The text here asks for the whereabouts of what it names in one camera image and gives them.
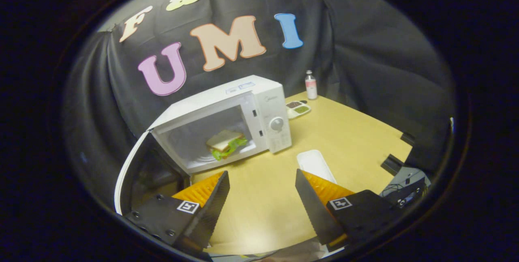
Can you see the small clear bottle pink label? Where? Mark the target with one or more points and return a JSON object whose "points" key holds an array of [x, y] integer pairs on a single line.
{"points": [[311, 87]]}

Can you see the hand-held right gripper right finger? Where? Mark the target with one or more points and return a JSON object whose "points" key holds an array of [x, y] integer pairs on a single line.
{"points": [[312, 209]]}

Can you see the grey floor box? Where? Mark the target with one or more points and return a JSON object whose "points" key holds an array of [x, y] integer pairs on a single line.
{"points": [[407, 189]]}

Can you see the sandwich with lettuce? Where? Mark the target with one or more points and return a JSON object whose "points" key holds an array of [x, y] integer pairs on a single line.
{"points": [[225, 142]]}

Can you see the black backdrop cloth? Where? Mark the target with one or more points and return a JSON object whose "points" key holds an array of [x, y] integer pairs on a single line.
{"points": [[385, 71]]}

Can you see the white rectangular tray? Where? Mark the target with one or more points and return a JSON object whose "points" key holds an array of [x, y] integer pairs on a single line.
{"points": [[314, 162]]}

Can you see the white microwave oven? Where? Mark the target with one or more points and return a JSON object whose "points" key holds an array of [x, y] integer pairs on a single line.
{"points": [[211, 106]]}

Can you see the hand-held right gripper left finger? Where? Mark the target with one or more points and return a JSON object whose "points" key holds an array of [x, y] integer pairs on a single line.
{"points": [[213, 209]]}

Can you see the white divided dish with beans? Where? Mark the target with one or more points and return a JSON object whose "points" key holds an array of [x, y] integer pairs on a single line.
{"points": [[298, 108]]}

